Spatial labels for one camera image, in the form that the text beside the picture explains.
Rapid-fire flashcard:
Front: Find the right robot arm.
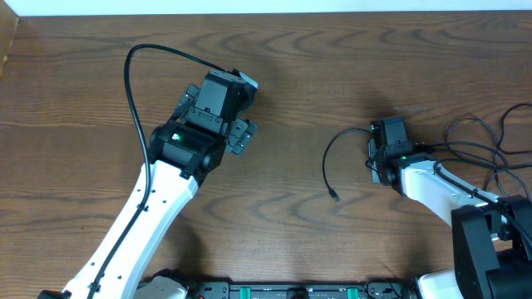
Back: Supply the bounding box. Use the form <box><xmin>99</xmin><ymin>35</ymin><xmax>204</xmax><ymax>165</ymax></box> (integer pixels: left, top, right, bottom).
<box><xmin>367</xmin><ymin>118</ymin><xmax>531</xmax><ymax>299</ymax></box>

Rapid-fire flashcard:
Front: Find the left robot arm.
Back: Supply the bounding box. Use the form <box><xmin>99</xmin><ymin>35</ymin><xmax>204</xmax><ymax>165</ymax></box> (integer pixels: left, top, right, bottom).
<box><xmin>39</xmin><ymin>69</ymin><xmax>259</xmax><ymax>298</ymax></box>

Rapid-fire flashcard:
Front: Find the right camera cable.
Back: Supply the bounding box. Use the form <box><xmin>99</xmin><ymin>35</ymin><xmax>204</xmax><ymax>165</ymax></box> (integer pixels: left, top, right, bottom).
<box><xmin>431</xmin><ymin>157</ymin><xmax>532</xmax><ymax>250</ymax></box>

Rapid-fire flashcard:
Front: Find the camera cable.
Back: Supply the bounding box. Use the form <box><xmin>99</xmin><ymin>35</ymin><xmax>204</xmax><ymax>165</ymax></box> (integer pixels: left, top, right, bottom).
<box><xmin>431</xmin><ymin>157</ymin><xmax>532</xmax><ymax>250</ymax></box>
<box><xmin>86</xmin><ymin>43</ymin><xmax>228</xmax><ymax>299</ymax></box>

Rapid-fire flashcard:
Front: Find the left camera cable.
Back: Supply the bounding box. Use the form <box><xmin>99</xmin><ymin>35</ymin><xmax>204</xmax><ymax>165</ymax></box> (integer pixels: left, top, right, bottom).
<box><xmin>86</xmin><ymin>43</ymin><xmax>228</xmax><ymax>299</ymax></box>

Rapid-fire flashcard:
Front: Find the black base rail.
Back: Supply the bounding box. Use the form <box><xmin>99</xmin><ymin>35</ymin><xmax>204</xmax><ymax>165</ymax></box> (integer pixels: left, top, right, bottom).
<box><xmin>136</xmin><ymin>281</ymin><xmax>421</xmax><ymax>299</ymax></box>

